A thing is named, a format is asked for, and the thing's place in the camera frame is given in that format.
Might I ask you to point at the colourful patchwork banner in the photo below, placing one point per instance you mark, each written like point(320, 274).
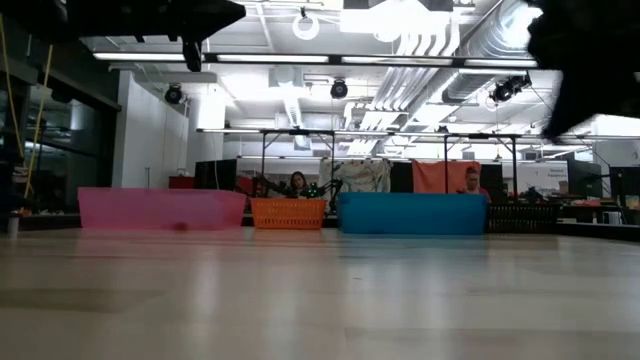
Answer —
point(362, 176)

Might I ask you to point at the black overhead camera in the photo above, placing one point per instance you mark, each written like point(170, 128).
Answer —
point(339, 89)

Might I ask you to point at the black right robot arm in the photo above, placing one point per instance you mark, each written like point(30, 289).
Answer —
point(590, 30)

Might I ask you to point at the blue plastic bin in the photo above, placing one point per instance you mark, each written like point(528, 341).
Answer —
point(412, 215)

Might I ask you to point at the black computer monitor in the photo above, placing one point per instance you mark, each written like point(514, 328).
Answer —
point(625, 182)
point(585, 180)

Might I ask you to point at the black ceiling spotlight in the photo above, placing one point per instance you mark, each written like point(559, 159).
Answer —
point(510, 88)

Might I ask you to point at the person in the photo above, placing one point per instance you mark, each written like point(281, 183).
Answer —
point(472, 181)
point(298, 182)

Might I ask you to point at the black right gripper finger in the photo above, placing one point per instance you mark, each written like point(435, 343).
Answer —
point(575, 122)
point(550, 127)

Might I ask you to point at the black plastic basket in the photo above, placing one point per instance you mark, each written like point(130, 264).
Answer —
point(525, 220)

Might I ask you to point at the pink plastic bin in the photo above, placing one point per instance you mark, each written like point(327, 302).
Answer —
point(160, 210)

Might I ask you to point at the orange panel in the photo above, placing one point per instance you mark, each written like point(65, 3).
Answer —
point(435, 177)

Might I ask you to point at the black round ceiling fixture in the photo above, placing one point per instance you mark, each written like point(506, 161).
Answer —
point(173, 94)

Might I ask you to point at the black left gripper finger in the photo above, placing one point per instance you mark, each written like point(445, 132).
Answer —
point(205, 6)
point(192, 50)

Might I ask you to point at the black distant robot arm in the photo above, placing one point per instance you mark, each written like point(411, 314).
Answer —
point(327, 190)
point(270, 186)

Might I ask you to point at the orange plastic basket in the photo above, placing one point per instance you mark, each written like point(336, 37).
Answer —
point(287, 214)

